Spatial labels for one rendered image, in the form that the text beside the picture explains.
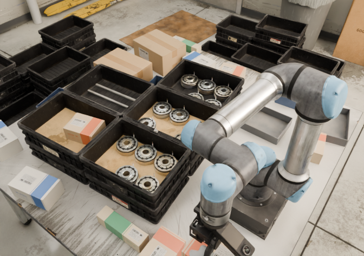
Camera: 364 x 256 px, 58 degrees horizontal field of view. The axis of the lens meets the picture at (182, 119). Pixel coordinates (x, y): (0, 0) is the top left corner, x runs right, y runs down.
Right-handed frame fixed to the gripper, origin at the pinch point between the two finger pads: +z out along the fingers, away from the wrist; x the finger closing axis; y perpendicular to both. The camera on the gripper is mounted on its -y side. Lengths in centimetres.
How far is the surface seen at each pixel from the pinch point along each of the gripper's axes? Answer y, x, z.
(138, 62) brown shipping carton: 109, -85, 24
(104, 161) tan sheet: 70, -18, 27
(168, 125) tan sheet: 61, -54, 27
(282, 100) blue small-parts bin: 25, -120, 37
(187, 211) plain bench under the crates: 29, -26, 40
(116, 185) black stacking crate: 54, -10, 24
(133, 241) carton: 35.9, 0.9, 33.6
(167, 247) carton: 23.1, -4.9, 32.1
